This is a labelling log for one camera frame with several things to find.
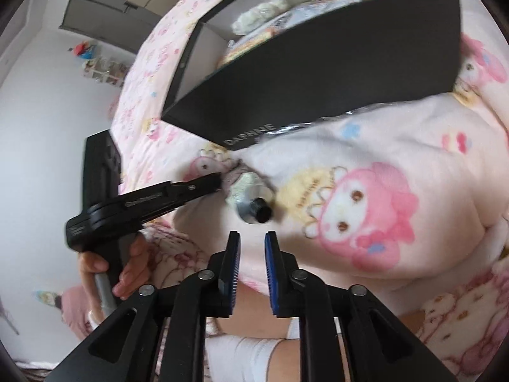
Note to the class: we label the person's left hand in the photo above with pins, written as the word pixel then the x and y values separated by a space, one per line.
pixel 137 266

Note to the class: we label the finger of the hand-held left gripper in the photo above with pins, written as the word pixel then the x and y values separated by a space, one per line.
pixel 199 187

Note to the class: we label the black cardboard box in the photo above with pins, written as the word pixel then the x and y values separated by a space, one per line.
pixel 318 67

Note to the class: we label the person's leg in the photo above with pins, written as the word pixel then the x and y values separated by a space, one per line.
pixel 254 318

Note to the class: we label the pink printed blanket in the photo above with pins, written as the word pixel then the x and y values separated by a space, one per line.
pixel 397 147

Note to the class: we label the white comic sticker sheet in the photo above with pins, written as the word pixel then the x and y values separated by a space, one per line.
pixel 302 14

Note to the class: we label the red and blue plush toy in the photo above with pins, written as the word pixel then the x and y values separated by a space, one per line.
pixel 83 49

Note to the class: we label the white plush toy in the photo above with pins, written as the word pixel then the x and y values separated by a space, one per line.
pixel 258 14

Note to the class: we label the grey door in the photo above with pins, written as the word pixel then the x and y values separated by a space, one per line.
pixel 103 12

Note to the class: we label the clear plastic wrapper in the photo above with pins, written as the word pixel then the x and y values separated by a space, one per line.
pixel 302 126

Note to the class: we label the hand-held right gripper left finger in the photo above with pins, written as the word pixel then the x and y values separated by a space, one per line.
pixel 234 270

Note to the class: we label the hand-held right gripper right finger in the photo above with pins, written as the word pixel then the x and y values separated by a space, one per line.
pixel 271 274

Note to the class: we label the silver tube with black cap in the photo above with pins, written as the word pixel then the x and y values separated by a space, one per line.
pixel 246 195

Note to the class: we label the white shelf rack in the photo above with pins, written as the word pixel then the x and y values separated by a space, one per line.
pixel 107 69

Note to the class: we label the white cloth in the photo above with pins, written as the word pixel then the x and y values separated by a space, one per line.
pixel 238 356

